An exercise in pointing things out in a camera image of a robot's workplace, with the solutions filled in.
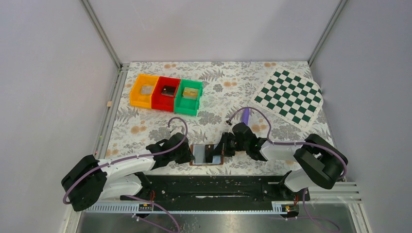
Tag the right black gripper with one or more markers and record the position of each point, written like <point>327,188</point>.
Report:
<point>223,149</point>

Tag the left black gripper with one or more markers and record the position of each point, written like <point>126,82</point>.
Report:
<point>186,158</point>

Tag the black credit card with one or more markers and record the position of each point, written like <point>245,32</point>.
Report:
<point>168,91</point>
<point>209,153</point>

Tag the brown leather card holder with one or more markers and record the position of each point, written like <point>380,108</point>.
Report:
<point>203,155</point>

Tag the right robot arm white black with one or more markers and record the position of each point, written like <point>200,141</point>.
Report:
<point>320,163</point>

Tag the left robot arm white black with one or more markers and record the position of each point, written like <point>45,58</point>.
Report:
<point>91,180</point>

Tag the gold card in green bin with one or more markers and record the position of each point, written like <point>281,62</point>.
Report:
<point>190,93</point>

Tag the green plastic bin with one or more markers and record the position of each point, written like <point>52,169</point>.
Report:
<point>186,106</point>

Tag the red plastic bin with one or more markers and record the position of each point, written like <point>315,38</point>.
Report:
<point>161,102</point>

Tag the floral table mat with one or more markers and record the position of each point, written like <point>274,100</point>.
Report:
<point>227,87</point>

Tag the green white checkered board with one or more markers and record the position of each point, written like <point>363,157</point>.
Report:
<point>291,97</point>

